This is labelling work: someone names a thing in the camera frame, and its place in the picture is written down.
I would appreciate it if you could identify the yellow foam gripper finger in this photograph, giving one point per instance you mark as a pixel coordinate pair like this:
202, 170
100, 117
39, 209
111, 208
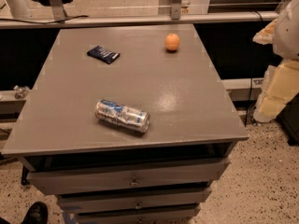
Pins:
265, 36
280, 85

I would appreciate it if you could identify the silver blue redbull can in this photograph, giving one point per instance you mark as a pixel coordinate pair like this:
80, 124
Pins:
123, 115

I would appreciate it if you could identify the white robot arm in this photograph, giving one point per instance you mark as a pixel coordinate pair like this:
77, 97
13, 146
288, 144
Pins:
286, 35

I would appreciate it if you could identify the orange fruit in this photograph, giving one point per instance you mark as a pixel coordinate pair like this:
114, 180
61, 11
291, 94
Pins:
171, 42

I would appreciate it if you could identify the dark blue snack packet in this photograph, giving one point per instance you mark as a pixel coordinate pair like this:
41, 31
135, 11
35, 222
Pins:
104, 55

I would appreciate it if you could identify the bottom grey drawer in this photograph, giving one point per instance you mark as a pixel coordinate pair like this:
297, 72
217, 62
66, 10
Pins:
139, 216

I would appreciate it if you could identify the grey drawer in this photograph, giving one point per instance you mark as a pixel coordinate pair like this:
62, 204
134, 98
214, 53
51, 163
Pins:
128, 176
137, 199
139, 216

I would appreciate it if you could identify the grey drawer cabinet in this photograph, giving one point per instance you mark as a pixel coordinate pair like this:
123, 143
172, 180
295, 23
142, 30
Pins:
191, 115

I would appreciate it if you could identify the middle grey drawer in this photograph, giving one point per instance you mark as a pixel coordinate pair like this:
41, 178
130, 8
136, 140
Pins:
137, 199

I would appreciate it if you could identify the top grey drawer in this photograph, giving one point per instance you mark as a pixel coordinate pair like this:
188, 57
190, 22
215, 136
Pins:
128, 176

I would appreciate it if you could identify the small glass jar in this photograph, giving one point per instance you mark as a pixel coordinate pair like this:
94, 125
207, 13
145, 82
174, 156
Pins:
21, 92

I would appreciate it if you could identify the black shoe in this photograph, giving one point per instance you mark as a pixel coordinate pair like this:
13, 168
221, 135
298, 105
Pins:
37, 214

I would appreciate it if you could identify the grey metal rail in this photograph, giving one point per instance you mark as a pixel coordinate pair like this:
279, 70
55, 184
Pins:
83, 21

